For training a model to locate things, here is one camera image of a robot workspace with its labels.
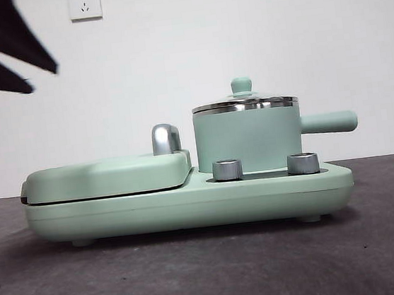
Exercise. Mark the glass lid with green knob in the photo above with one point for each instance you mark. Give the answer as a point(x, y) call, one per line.
point(241, 84)

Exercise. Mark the silver control knob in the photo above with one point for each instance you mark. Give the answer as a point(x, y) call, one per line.
point(302, 163)
point(226, 169)

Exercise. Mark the mint green breakfast machine base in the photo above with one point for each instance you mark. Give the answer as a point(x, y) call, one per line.
point(189, 205)

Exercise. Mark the white wall socket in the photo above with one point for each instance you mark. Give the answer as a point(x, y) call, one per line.
point(84, 3)

